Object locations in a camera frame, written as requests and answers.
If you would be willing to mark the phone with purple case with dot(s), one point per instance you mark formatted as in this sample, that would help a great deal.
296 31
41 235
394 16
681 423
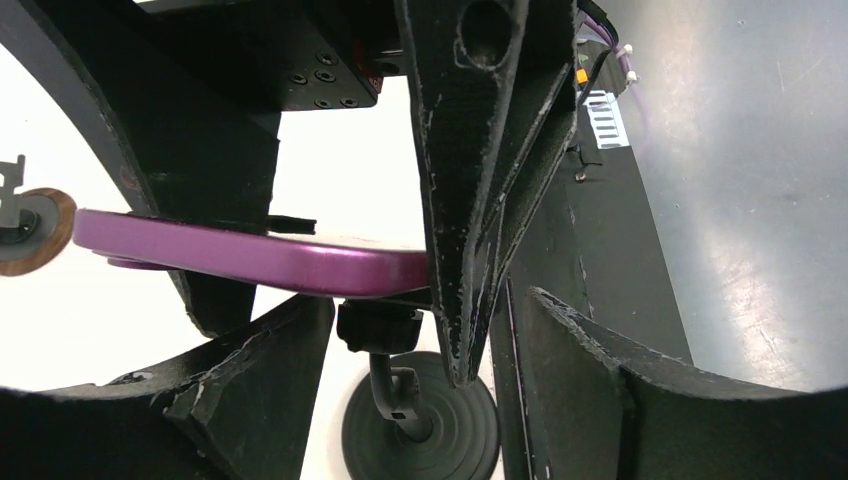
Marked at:
287 264

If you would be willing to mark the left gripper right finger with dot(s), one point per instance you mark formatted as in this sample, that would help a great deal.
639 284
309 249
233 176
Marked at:
662 424

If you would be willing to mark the black pole phone stand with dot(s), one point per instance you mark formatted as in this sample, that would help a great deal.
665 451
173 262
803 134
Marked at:
404 420

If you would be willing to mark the right white cable duct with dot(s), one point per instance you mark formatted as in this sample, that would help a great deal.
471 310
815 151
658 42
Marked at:
606 120

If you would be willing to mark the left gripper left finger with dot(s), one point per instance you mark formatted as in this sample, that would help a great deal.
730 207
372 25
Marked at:
237 407

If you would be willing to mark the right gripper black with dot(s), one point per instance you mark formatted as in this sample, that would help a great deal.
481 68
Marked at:
180 100

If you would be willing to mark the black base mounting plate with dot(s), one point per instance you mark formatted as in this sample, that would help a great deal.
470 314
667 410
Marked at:
590 270

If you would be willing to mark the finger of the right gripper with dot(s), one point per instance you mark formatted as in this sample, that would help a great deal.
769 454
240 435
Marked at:
493 107

